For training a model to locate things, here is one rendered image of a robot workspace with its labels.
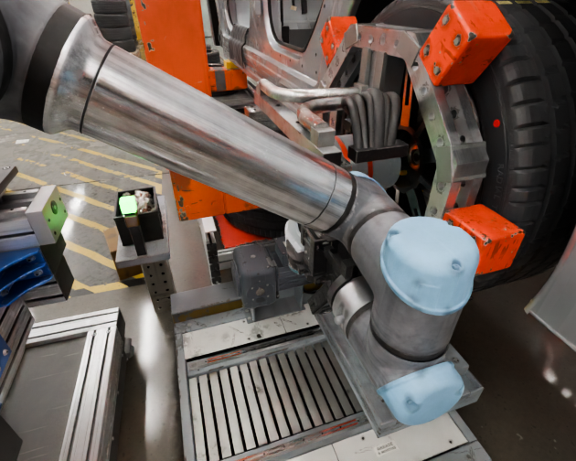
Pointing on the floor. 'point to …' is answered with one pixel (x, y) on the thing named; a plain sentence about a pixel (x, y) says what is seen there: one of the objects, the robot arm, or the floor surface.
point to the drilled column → (159, 284)
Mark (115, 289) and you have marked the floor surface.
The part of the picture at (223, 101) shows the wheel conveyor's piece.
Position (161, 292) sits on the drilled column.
